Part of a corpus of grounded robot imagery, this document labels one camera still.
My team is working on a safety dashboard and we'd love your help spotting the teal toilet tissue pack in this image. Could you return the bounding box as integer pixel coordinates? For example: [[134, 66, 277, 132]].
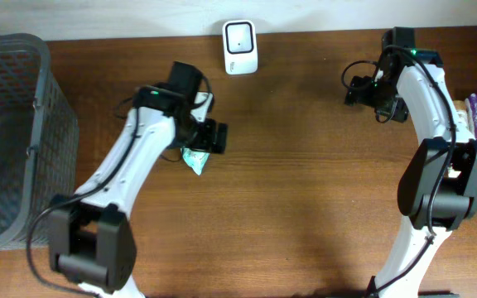
[[181, 148, 210, 175]]

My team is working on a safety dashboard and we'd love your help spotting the white tube with gold cap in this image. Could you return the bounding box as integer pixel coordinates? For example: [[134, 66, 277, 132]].
[[453, 100, 473, 133]]

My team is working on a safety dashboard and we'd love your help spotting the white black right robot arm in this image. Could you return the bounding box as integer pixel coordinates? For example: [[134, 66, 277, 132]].
[[343, 26, 477, 297]]

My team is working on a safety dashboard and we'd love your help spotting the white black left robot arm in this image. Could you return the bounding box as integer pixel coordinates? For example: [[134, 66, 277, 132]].
[[43, 61, 228, 297]]

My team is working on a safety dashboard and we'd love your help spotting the white barcode scanner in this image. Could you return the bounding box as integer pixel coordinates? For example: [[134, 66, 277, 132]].
[[222, 20, 258, 75]]

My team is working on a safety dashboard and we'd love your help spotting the grey plastic mesh basket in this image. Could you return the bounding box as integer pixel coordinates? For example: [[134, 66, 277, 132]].
[[0, 33, 80, 251]]

